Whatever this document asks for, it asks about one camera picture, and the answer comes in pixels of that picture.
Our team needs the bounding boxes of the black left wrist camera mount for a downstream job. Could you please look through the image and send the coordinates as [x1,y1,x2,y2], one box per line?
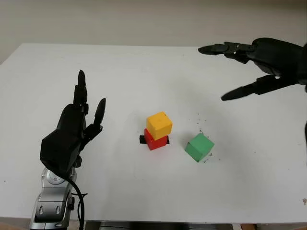
[39,130,82,177]

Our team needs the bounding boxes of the red wooden block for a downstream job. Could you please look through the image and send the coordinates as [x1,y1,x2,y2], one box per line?
[143,128,168,151]

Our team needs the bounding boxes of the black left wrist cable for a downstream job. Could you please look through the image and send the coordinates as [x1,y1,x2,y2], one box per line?
[49,165,88,230]

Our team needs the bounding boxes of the green wooden block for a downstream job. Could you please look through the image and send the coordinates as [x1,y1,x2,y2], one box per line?
[184,133,215,163]

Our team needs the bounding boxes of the yellow wooden block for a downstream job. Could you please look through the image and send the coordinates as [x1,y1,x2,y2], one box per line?
[146,111,173,141]

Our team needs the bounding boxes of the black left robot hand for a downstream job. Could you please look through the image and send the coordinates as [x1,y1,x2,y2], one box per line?
[57,69,106,168]

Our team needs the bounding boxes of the black tape mark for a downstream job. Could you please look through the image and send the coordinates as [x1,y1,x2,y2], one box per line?
[139,135,171,146]

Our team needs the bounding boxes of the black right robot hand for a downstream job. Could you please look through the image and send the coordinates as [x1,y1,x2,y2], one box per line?
[198,37,307,101]

